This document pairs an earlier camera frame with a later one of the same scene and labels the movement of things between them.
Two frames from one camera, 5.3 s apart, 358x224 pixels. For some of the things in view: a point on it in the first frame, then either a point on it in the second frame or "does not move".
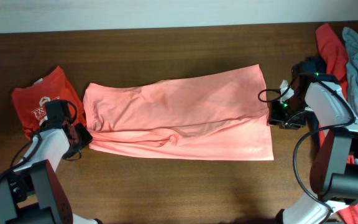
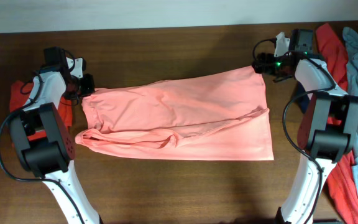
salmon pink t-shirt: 218,116 does not move
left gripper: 86,139 → 87,78
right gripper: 274,117 → 265,60
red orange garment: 336,62 does not move
